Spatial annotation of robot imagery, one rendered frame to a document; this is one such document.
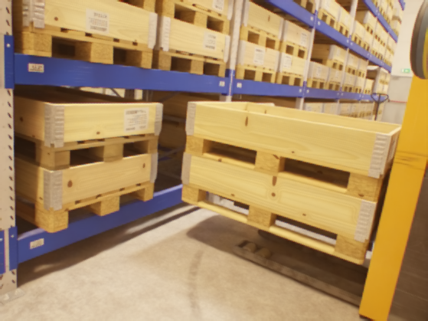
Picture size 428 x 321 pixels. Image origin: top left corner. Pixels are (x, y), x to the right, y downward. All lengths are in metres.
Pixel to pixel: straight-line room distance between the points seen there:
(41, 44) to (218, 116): 1.02
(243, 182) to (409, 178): 0.88
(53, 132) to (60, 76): 0.29
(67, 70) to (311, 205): 1.46
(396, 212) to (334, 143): 0.44
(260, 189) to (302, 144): 0.37
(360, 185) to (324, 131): 0.32
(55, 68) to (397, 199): 1.79
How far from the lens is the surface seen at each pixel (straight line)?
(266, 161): 1.99
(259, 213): 2.08
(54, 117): 1.85
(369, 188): 1.85
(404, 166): 1.85
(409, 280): 1.96
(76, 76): 1.96
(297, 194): 1.95
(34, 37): 1.81
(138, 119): 2.21
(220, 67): 2.91
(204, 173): 2.23
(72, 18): 1.92
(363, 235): 1.92
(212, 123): 2.15
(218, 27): 2.96
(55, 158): 1.90
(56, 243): 2.14
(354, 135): 1.82
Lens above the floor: 1.17
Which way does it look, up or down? 12 degrees down
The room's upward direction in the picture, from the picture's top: 6 degrees clockwise
